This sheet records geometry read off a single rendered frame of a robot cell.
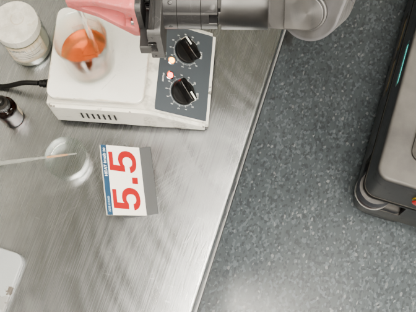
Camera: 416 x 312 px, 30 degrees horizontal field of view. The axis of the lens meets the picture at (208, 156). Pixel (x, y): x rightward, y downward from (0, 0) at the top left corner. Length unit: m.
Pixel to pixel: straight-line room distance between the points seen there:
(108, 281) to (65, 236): 0.08
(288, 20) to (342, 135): 1.09
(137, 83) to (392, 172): 0.63
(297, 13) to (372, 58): 1.16
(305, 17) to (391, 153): 0.74
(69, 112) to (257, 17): 0.32
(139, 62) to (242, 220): 0.85
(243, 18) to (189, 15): 0.05
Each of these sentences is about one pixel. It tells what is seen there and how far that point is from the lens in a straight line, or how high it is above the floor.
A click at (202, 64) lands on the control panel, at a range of 1.01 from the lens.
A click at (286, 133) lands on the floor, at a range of 1.80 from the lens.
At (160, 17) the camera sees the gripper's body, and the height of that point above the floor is 1.04.
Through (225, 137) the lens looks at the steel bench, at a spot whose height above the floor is 0.75.
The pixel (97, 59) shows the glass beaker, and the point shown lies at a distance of 0.89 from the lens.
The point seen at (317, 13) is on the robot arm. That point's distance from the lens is 0.73.
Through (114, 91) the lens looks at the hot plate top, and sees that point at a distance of 0.95.
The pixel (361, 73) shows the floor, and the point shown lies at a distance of 1.87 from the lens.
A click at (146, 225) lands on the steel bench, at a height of 0.75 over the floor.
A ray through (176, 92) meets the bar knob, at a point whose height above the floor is 0.81.
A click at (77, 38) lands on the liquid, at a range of 0.94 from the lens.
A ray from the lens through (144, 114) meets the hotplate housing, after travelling 0.96.
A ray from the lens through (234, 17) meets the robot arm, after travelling 0.77.
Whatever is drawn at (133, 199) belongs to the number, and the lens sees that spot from 0.98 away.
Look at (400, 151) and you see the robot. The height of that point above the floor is 0.36.
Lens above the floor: 1.72
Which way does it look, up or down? 75 degrees down
